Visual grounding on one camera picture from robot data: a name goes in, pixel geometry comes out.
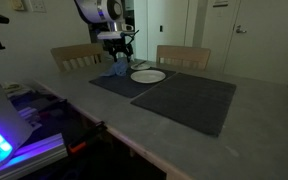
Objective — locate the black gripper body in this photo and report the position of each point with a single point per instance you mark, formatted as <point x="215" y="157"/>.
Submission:
<point x="117" y="44"/>

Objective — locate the blue cloth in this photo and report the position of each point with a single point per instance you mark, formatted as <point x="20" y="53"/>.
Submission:
<point x="115" y="70"/>

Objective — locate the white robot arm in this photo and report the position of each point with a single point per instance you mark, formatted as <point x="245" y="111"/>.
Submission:
<point x="94" y="8"/>

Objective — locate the small white plate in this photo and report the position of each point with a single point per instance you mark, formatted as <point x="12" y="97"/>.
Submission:
<point x="143" y="67"/>

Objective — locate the large white plate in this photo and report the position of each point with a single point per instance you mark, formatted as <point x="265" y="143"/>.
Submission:
<point x="148" y="76"/>

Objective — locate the metal fork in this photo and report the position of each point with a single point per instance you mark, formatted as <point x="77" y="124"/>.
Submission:
<point x="139" y="64"/>

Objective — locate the dark grey fabric placemat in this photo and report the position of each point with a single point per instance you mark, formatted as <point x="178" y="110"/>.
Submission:
<point x="120" y="86"/>
<point x="187" y="103"/>

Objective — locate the light wooden slat-back chair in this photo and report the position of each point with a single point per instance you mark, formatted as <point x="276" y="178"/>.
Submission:
<point x="74" y="51"/>
<point x="184" y="53"/>

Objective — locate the pale stacked items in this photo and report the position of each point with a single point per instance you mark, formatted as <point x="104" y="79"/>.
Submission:
<point x="29" y="115"/>

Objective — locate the pale cluttered bundle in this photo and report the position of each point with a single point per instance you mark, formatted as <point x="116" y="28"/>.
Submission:
<point x="14" y="87"/>

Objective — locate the glowing purple device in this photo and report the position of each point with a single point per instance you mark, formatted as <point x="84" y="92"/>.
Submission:
<point x="34" y="150"/>

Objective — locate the white door with lever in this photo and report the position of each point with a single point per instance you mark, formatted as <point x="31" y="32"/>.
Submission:
<point x="267" y="43"/>

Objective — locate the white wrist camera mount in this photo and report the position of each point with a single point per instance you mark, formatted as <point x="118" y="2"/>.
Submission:
<point x="109" y="35"/>

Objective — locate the white wall outlet plate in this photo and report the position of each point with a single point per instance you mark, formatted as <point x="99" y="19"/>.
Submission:
<point x="37" y="5"/>

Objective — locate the beige wall thermostat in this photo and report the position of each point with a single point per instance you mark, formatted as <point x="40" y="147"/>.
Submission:
<point x="17" y="4"/>

